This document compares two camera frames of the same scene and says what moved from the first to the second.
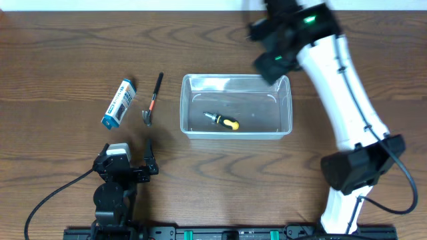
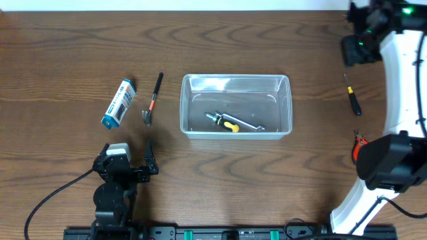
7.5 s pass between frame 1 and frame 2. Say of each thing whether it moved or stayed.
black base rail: stayed
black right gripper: moved
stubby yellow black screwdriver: stayed
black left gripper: stayed
